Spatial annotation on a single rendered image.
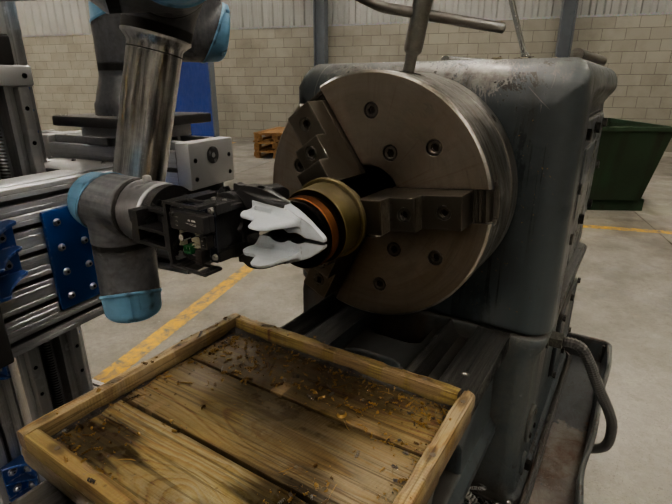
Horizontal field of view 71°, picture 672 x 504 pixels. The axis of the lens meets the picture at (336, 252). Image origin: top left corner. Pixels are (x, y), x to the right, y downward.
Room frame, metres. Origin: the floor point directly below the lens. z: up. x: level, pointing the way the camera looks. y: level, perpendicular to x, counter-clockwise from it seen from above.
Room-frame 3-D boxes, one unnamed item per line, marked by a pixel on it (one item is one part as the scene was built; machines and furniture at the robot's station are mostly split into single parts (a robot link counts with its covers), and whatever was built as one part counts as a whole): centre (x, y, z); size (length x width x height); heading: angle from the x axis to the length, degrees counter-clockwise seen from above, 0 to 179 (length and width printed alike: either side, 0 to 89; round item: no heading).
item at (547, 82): (0.98, -0.27, 1.06); 0.59 x 0.48 x 0.39; 148
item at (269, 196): (0.48, 0.08, 1.10); 0.09 x 0.02 x 0.05; 57
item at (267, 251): (0.44, 0.06, 1.06); 0.09 x 0.06 x 0.03; 57
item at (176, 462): (0.40, 0.08, 0.89); 0.36 x 0.30 x 0.04; 58
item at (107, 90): (1.04, 0.43, 1.21); 0.15 x 0.15 x 0.10
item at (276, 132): (8.92, 0.91, 0.22); 1.25 x 0.86 x 0.44; 166
